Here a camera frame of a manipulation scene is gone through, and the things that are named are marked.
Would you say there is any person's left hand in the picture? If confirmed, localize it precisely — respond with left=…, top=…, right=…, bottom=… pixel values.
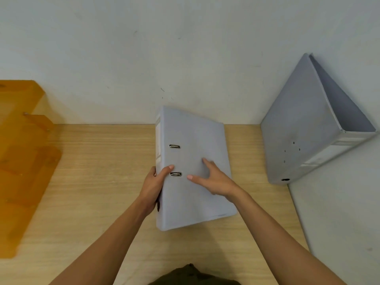
left=138, top=164, right=175, bottom=217

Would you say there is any person's left forearm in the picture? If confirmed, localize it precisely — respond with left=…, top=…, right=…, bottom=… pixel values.
left=49, top=202, right=158, bottom=285

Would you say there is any orange translucent document tray rack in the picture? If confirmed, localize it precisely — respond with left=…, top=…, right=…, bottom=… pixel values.
left=0, top=80, right=63, bottom=259

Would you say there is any person's right hand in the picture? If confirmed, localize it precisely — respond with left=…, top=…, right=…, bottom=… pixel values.
left=187, top=158, right=243, bottom=202

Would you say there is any dark olive garment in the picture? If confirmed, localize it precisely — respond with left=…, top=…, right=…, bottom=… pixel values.
left=148, top=263, right=241, bottom=285

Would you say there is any person's right forearm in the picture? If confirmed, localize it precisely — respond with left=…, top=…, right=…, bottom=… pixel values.
left=229, top=188, right=348, bottom=285

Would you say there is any grey lever arch binder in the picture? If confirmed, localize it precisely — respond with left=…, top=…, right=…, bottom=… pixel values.
left=261, top=53, right=377, bottom=186
left=155, top=105, right=238, bottom=232

